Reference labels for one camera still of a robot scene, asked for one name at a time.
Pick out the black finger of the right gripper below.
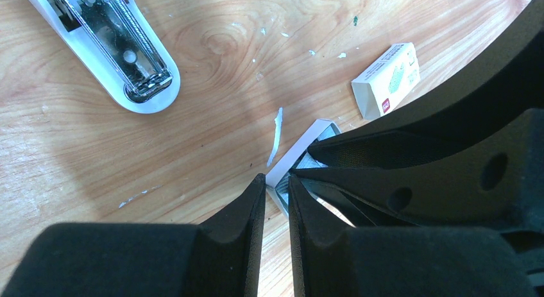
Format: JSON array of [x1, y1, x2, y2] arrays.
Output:
[[308, 0, 543, 169], [294, 108, 543, 244]]

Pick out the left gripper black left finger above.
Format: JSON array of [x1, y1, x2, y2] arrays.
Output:
[[3, 174, 266, 296]]

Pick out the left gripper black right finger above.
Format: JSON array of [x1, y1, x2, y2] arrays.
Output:
[[289, 177, 527, 296]]

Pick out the small white staple box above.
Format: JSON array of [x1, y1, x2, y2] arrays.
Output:
[[351, 42, 421, 121]]

